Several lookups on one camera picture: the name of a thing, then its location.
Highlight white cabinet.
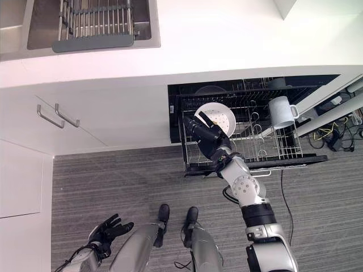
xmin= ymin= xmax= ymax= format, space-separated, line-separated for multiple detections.
xmin=0 ymin=83 xmax=171 ymax=156

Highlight black floor cable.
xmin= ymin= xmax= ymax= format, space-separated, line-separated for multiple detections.
xmin=280 ymin=168 xmax=294 ymax=248

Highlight silver right robot leg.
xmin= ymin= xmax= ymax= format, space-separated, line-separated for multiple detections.
xmin=181 ymin=206 xmax=222 ymax=272

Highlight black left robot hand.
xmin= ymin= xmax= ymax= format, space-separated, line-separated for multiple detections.
xmin=88 ymin=214 xmax=134 ymax=252

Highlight black dishwasher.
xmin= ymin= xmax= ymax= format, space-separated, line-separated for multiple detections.
xmin=167 ymin=74 xmax=341 ymax=178

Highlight stainless steel sink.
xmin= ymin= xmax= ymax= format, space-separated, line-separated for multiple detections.
xmin=0 ymin=0 xmax=162 ymax=62

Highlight wire dishwasher rack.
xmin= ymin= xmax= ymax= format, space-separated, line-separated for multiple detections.
xmin=180 ymin=96 xmax=305 ymax=168

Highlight grey dish drying rack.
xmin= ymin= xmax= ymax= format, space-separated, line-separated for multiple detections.
xmin=52 ymin=0 xmax=141 ymax=53

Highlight silver left robot leg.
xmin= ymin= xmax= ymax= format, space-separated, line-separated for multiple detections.
xmin=109 ymin=203 xmax=171 ymax=272

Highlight white speckled mug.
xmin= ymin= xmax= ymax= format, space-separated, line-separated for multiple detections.
xmin=268 ymin=96 xmax=300 ymax=131

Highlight silver robot leg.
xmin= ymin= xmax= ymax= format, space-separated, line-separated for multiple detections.
xmin=181 ymin=206 xmax=222 ymax=272
xmin=109 ymin=203 xmax=171 ymax=272

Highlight yellow cable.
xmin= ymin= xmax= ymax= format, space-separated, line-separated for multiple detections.
xmin=312 ymin=121 xmax=341 ymax=141

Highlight black power adapter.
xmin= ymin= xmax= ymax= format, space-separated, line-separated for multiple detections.
xmin=328 ymin=137 xmax=344 ymax=151

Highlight white perforated plate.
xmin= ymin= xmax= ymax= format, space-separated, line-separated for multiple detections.
xmin=193 ymin=102 xmax=237 ymax=138

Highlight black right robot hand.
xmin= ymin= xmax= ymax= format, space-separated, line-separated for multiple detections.
xmin=183 ymin=110 xmax=231 ymax=165

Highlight silver cabinet handle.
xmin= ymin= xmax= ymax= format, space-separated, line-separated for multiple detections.
xmin=36 ymin=104 xmax=65 ymax=129
xmin=54 ymin=103 xmax=81 ymax=128

